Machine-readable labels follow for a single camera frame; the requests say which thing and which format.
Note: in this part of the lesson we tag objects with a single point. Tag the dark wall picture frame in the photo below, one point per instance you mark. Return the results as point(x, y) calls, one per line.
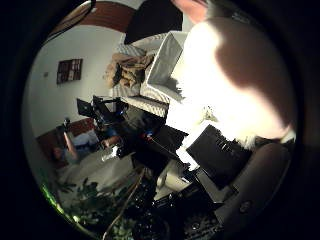
point(69, 71)

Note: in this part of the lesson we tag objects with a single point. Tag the seated person in light shirt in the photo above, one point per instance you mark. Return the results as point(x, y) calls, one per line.
point(68, 150)

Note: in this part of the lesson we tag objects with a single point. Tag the white plush toy pink ears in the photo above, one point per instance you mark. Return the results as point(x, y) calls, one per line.
point(213, 83)

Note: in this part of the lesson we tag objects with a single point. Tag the green leafy plant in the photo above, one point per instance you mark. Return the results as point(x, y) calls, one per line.
point(86, 200)

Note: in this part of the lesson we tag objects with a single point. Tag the white fabric container box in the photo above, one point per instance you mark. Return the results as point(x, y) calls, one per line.
point(163, 66)

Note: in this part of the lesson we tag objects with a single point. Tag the black open laptop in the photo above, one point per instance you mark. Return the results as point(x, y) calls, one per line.
point(84, 108)

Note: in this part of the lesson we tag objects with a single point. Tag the patterned fabric sofa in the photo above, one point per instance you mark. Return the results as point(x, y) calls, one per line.
point(146, 100)

